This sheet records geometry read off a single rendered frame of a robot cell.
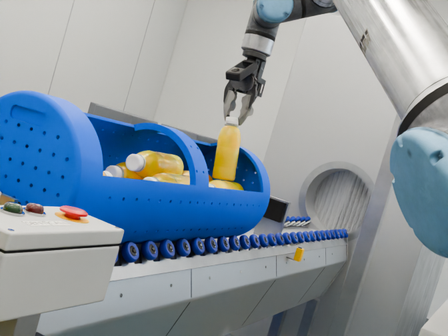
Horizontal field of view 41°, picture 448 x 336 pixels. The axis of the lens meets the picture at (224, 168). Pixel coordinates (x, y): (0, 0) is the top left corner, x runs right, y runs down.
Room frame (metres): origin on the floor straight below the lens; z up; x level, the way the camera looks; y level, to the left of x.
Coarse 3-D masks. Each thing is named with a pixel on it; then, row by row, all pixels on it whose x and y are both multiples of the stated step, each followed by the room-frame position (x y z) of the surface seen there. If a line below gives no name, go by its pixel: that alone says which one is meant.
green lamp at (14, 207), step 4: (4, 204) 0.68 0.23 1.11; (8, 204) 0.67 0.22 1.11; (12, 204) 0.67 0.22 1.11; (16, 204) 0.68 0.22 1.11; (20, 204) 0.69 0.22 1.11; (4, 208) 0.67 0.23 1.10; (8, 208) 0.67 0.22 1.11; (12, 208) 0.67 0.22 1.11; (16, 208) 0.67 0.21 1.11; (20, 208) 0.68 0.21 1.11; (12, 212) 0.67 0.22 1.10; (16, 212) 0.67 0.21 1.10; (20, 212) 0.68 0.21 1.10
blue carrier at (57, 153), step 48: (48, 96) 1.03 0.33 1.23; (0, 144) 1.06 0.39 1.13; (48, 144) 1.01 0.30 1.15; (96, 144) 1.03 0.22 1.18; (144, 144) 1.56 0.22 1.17; (192, 144) 1.40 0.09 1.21; (48, 192) 1.00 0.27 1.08; (96, 192) 1.02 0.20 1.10; (144, 192) 1.15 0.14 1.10; (192, 192) 1.33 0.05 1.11; (240, 192) 1.56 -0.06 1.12; (144, 240) 1.30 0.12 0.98
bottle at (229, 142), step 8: (224, 128) 1.71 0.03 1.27; (232, 128) 1.70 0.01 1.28; (224, 136) 1.70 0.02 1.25; (232, 136) 1.69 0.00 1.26; (240, 136) 1.71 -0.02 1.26; (224, 144) 1.69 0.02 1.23; (232, 144) 1.69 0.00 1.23; (240, 144) 1.72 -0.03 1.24; (216, 152) 1.71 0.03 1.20; (224, 152) 1.69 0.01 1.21; (232, 152) 1.69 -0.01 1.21; (216, 160) 1.70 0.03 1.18; (224, 160) 1.69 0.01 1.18; (232, 160) 1.69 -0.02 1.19; (216, 168) 1.70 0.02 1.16; (224, 168) 1.69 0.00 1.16; (232, 168) 1.69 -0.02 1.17; (216, 176) 1.69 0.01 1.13; (224, 176) 1.68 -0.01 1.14; (232, 176) 1.69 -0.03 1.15
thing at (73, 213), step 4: (60, 208) 0.74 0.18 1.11; (64, 208) 0.74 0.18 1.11; (68, 208) 0.74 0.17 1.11; (72, 208) 0.75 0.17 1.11; (76, 208) 0.76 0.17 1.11; (64, 212) 0.73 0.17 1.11; (68, 212) 0.73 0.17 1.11; (72, 212) 0.73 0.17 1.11; (76, 212) 0.74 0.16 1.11; (80, 212) 0.74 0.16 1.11; (84, 212) 0.75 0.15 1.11; (68, 216) 0.74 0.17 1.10; (72, 216) 0.74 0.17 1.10; (76, 216) 0.74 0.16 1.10; (80, 216) 0.74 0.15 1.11; (84, 216) 0.74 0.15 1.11
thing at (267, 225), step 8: (272, 200) 2.20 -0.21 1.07; (280, 200) 2.20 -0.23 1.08; (272, 208) 2.20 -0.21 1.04; (280, 208) 2.18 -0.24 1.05; (288, 208) 2.20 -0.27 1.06; (264, 216) 2.21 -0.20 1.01; (272, 216) 2.19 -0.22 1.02; (280, 216) 2.18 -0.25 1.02; (264, 224) 2.22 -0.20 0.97; (272, 224) 2.21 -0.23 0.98; (280, 224) 2.19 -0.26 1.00; (256, 232) 2.23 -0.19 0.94; (264, 232) 2.22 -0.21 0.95; (272, 232) 2.20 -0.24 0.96; (280, 232) 2.19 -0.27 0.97
